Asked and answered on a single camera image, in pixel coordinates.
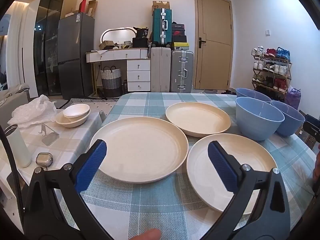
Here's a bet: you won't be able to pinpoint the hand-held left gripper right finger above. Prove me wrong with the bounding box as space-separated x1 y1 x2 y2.
207 141 292 240

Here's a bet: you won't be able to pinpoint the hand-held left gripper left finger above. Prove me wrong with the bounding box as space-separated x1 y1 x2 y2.
23 139 118 240

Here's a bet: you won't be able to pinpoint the blue bowl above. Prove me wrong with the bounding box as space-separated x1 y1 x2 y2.
235 88 272 104
235 97 285 141
271 100 306 137

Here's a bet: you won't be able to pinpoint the cream plate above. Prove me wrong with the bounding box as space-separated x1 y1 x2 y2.
186 133 279 215
165 102 232 138
89 116 188 183

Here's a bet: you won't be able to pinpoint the stack of small beige plates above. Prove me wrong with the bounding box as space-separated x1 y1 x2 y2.
55 109 91 128

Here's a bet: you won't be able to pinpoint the person's left hand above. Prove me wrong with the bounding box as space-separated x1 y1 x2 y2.
131 229 162 240

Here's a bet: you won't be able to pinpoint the pale checked tablecloth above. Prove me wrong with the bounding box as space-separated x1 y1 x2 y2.
0 105 108 205

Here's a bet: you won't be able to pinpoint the purple bag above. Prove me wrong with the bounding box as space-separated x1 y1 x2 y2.
286 87 302 109

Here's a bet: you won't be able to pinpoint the earbuds case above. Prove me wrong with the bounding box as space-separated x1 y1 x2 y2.
36 152 53 172

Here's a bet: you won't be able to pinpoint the clear phone stand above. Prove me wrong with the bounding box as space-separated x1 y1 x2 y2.
37 124 60 146

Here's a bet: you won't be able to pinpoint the rows of racked sneakers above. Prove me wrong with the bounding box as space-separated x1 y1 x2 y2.
251 46 292 93

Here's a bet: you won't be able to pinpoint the white small bowl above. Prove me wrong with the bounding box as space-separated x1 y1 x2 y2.
63 104 90 118

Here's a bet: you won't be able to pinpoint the patterned rug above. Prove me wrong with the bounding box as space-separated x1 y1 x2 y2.
54 97 120 117

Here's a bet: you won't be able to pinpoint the scattered shoes group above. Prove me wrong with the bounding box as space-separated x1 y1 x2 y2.
200 89 237 95

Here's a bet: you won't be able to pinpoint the white bottle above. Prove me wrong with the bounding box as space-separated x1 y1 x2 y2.
4 124 32 168

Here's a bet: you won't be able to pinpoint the wooden shoe rack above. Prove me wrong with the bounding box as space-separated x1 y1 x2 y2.
251 46 293 94

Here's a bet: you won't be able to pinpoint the white plastic bag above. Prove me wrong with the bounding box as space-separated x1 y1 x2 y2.
7 94 57 128

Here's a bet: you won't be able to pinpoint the woven laundry basket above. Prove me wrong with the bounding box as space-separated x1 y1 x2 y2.
100 66 122 98

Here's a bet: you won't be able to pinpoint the silver suitcase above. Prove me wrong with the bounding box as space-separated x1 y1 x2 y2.
171 50 194 93

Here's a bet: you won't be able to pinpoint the white drawer unit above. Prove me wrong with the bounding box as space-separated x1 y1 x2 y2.
127 59 151 92

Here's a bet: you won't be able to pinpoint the tan wooden door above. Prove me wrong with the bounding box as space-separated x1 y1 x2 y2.
194 0 233 90

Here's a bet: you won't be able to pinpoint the grey fridge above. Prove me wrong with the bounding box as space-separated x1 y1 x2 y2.
58 12 95 100

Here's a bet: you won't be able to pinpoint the white vanity desk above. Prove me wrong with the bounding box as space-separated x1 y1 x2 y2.
86 48 151 98

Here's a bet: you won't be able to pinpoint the beige suitcase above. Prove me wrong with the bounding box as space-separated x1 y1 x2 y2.
150 46 172 92

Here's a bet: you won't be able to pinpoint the yellow black shoebox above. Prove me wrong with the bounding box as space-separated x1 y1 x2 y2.
171 42 190 51

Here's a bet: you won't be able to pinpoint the dark glass cabinet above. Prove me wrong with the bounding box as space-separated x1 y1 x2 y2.
33 0 79 97

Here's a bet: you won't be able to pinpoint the oval mirror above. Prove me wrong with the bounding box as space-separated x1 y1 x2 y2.
100 26 137 49

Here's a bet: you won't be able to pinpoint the black storage box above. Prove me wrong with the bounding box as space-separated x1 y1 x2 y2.
132 37 150 48

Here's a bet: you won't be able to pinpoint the black shoebox red logo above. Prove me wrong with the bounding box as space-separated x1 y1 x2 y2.
172 29 187 43

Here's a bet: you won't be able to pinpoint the white curtain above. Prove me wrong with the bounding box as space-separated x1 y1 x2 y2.
7 1 38 85

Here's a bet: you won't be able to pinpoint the black paper bag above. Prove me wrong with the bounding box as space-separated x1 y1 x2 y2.
134 27 150 38

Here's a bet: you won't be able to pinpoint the teal suitcase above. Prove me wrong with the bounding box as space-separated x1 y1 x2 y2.
152 8 172 47

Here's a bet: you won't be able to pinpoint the open cardboard box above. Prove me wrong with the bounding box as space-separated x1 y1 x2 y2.
86 0 98 18

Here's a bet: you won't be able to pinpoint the cardboard box black print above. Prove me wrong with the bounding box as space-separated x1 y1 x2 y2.
152 1 171 12

